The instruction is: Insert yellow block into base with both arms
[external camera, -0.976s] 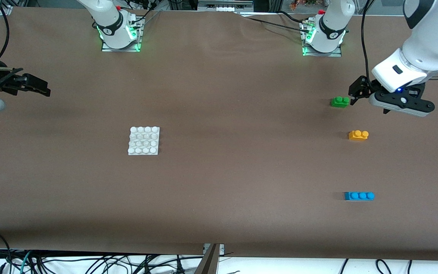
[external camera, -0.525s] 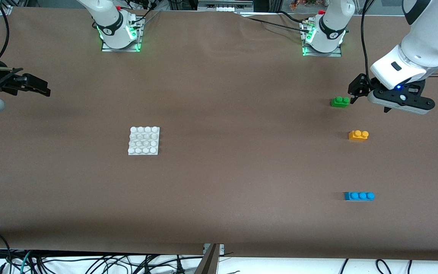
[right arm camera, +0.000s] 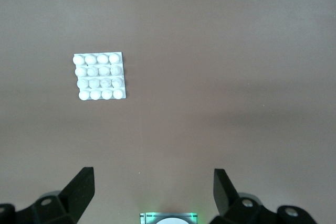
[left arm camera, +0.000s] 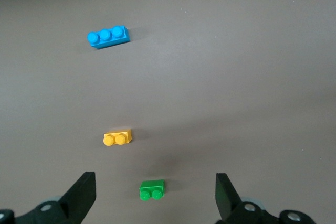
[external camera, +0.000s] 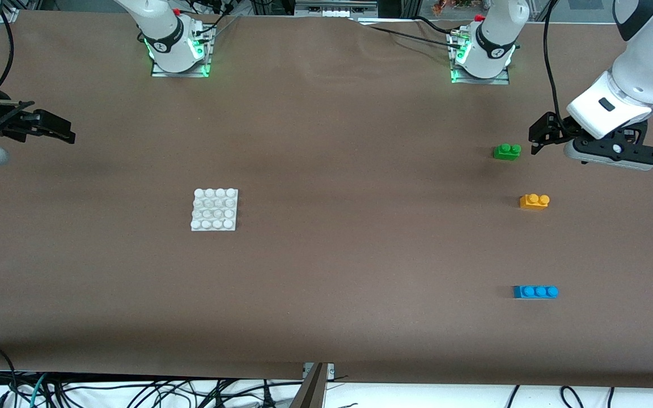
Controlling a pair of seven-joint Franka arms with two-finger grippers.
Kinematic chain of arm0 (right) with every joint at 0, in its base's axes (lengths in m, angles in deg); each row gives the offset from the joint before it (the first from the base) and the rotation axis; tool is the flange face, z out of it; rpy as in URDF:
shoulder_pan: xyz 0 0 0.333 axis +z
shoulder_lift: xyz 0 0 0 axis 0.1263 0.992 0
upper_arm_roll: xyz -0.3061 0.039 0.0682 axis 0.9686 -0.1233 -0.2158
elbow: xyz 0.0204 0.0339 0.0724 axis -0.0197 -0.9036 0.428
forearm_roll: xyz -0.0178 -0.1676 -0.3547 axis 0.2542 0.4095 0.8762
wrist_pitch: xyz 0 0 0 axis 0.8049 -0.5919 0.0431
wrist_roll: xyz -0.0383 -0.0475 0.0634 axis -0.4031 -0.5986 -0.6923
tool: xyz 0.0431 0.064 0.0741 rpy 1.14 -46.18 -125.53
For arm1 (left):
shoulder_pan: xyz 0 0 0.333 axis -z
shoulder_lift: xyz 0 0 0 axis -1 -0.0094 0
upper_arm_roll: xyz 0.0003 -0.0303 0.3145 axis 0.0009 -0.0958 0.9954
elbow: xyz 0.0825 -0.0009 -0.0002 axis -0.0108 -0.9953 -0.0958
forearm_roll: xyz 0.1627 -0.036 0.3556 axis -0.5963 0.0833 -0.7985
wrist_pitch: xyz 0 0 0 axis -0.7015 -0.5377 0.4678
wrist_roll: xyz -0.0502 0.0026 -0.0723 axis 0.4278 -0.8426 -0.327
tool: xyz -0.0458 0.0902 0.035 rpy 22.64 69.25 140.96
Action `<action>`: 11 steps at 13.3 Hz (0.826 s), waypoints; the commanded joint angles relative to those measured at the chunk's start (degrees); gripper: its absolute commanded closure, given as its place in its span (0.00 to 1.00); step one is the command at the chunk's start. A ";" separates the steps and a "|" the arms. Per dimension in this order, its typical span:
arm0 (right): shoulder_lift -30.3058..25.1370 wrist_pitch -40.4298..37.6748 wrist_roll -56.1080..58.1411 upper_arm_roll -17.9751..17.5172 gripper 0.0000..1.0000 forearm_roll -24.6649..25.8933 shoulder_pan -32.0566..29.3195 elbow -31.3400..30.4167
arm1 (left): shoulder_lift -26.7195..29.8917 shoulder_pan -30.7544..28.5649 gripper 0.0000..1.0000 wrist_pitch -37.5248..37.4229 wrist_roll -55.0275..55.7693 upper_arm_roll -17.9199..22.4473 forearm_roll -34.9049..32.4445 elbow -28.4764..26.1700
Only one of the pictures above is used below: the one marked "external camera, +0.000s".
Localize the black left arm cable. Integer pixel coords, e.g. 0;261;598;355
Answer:
542;0;566;134

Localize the metal table bracket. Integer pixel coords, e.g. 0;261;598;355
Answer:
289;362;336;408

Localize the long black table cable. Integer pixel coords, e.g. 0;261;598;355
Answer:
355;17;463;46

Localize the white power strip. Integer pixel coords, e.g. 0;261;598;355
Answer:
294;0;379;18

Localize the white studded base plate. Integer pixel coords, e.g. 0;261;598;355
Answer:
190;188;239;232

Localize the teal cable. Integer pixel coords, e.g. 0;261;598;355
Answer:
27;372;50;408

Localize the brown table cover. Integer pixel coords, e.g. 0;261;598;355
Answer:
0;10;653;389

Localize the blue three-stud block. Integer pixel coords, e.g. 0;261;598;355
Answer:
513;285;559;299

